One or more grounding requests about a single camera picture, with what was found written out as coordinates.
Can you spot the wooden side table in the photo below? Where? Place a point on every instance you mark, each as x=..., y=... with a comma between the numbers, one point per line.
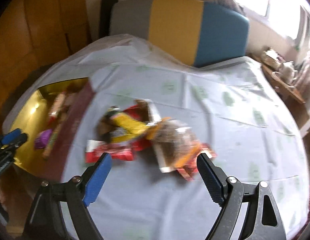
x=280, y=86

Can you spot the patterned tissue box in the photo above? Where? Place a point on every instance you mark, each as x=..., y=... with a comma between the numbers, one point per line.
x=270, y=58

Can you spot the dark red patterned snack packet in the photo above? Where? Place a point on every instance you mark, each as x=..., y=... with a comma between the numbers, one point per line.
x=189, y=170

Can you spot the grey yellow blue chair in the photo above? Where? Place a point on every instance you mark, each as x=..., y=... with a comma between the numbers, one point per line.
x=197, y=33

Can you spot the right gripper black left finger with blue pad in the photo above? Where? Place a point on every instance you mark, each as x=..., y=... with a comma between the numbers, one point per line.
x=45, y=219

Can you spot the clear sunflower seed bag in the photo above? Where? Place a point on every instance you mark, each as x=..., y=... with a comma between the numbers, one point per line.
x=180, y=142

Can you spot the brown red snack packet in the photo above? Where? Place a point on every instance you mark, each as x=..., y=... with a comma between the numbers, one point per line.
x=95, y=149

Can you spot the light blue cloud tablecloth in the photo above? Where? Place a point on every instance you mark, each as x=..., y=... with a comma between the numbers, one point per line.
x=229, y=105

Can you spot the maroon gift box gold interior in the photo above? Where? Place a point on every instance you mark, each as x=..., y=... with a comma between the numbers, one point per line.
x=33, y=117

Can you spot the yellow silver snack packet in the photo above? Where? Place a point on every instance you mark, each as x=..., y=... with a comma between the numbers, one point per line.
x=117, y=127

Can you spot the purple snack packet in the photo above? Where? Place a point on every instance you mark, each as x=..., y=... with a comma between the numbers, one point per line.
x=42, y=139

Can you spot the green cracker packet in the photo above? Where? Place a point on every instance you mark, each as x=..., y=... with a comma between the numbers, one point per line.
x=57, y=115

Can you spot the white gold snack packet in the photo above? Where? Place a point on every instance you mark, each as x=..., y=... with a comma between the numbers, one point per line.
x=151, y=116

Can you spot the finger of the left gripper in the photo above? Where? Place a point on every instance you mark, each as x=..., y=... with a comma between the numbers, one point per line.
x=7, y=152
x=9, y=137

